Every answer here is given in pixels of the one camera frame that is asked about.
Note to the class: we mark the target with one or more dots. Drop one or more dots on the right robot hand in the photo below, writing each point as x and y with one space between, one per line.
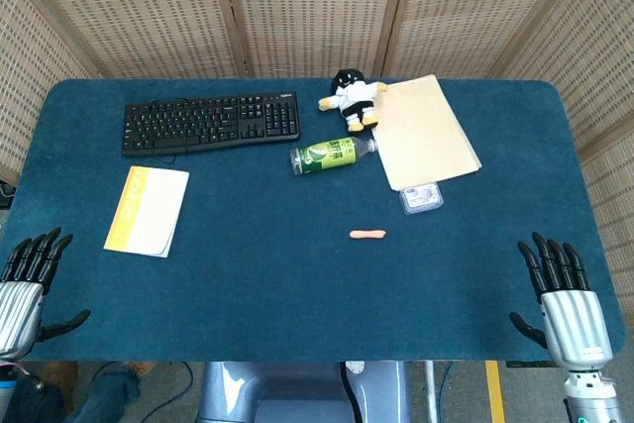
574 316

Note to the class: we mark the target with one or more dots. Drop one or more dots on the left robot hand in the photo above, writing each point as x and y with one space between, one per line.
19 301

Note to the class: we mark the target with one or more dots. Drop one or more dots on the small pink curved object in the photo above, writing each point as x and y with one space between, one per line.
367 234

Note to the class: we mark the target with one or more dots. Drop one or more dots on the yellow and white booklet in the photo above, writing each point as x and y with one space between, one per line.
147 210

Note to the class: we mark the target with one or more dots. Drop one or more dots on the small clear plastic box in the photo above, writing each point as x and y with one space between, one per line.
421 198

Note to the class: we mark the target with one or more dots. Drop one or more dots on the beige paper folder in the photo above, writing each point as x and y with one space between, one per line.
426 132

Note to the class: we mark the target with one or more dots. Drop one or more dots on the black computer keyboard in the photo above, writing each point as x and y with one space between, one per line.
212 122

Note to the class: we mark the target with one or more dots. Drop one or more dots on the blue felt table mat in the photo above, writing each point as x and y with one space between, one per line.
307 264

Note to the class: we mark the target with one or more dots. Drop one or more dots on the grey-blue robot torso base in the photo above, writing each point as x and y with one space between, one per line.
307 393

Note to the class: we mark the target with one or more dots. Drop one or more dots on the green label plastic bottle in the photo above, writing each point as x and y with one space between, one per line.
333 154

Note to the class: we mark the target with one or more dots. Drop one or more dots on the black and white plush doll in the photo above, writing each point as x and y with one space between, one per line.
352 100

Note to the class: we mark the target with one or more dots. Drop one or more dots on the woven bamboo folding screen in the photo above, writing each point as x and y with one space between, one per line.
317 12

